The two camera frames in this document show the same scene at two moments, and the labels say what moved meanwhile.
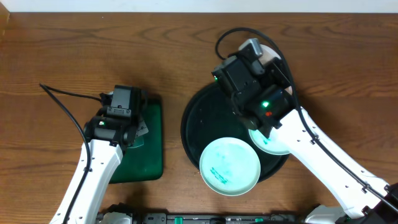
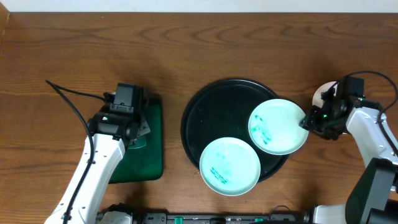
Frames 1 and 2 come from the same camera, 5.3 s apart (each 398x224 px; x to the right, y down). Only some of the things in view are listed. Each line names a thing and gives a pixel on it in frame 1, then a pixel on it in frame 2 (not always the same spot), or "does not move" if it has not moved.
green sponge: x=138 y=142 does not move
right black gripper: x=278 y=70 → x=309 y=123
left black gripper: x=142 y=127 does not move
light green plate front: x=229 y=166 does not move
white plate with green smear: x=269 y=53 → x=317 y=100
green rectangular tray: x=144 y=162 does not move
